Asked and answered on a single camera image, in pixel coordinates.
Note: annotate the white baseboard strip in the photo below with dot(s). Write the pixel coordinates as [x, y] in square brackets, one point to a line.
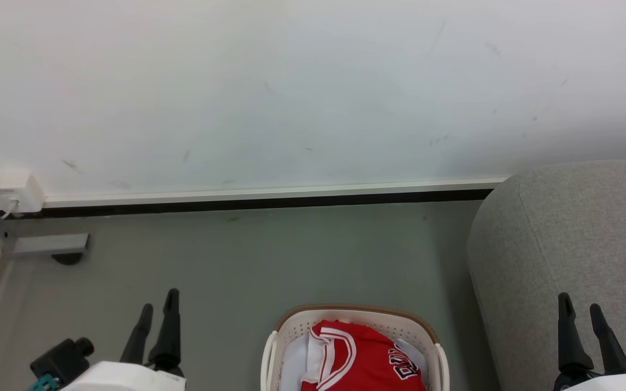
[269, 193]

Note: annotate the white perforated laundry basket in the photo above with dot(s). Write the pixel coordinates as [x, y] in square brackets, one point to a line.
[286, 347]

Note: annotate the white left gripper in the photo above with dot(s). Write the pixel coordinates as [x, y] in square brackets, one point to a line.
[128, 379]

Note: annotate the white wall socket box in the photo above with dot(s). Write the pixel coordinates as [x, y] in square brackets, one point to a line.
[15, 191]

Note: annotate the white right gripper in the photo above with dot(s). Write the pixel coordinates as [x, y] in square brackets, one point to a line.
[612, 382]

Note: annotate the grey metal frame foot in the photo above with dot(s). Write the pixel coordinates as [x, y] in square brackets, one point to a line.
[47, 244]

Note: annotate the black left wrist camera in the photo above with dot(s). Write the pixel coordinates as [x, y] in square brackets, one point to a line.
[63, 359]

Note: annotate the grey fabric sofa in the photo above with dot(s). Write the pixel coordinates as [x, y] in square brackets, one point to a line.
[568, 244]

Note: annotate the white cloth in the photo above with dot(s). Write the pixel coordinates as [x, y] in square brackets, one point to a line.
[294, 364]

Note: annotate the red basketball jersey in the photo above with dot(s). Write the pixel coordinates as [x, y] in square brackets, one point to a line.
[362, 361]

